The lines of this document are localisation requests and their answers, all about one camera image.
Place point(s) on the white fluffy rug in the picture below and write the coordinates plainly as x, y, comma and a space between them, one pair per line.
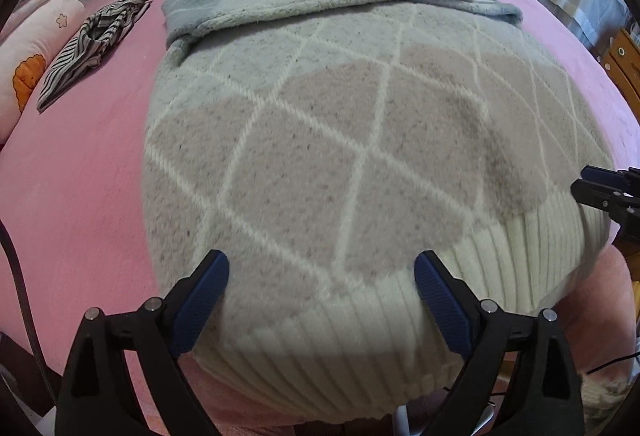
610, 391

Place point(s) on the black white striped folded garment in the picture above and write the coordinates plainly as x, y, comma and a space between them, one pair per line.
90, 50

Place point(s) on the wooden chest of drawers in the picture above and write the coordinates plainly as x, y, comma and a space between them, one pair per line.
625, 65

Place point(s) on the person's pink clothing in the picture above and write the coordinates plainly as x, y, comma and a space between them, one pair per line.
610, 316

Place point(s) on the pink pillow with orange print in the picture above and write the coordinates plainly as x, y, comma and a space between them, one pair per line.
35, 55

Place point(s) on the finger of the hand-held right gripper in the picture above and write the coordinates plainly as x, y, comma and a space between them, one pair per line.
595, 196
600, 175

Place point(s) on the diamond pattern knit sweater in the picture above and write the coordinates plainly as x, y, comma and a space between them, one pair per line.
350, 140

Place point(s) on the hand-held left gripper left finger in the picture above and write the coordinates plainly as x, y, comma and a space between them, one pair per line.
205, 301

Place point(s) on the pink fleece bed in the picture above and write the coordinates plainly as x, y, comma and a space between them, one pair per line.
90, 176

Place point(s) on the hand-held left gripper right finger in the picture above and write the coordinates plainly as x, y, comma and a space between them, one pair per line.
440, 301

